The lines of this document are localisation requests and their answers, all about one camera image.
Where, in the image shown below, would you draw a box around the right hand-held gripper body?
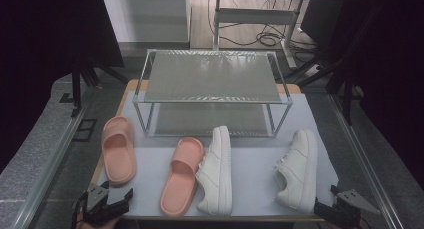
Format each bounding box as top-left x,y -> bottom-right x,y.
328,188 -> 381,229

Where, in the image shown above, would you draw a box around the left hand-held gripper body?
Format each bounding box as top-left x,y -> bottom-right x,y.
81,184 -> 130,225

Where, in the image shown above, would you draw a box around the pink slipper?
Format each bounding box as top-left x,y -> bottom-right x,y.
159,137 -> 205,218
101,116 -> 138,187

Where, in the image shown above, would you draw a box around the white sneaker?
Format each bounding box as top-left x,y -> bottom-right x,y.
195,125 -> 234,217
274,128 -> 319,214

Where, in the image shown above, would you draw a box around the metal two-tier shoe rack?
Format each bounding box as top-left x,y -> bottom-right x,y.
132,48 -> 294,139

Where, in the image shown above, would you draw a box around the person's left hand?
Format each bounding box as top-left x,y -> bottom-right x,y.
77,217 -> 121,229

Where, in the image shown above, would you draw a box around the white foam mat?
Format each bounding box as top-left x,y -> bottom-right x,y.
96,91 -> 340,219

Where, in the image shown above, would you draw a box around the black stand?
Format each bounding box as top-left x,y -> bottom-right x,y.
59,55 -> 130,119
295,5 -> 382,125

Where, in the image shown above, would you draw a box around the white power strip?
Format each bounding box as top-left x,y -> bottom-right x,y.
304,63 -> 325,78

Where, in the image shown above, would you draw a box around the white board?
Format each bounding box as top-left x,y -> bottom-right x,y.
101,0 -> 192,43

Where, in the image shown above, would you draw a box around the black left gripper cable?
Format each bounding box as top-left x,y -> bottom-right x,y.
71,192 -> 88,224

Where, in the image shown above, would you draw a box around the aluminium rail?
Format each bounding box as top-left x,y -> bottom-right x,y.
12,105 -> 88,229
327,93 -> 405,229

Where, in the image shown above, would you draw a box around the black floor cables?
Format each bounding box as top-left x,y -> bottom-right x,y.
207,0 -> 318,54

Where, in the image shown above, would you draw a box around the white desk frame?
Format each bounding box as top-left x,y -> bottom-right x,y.
212,0 -> 305,69

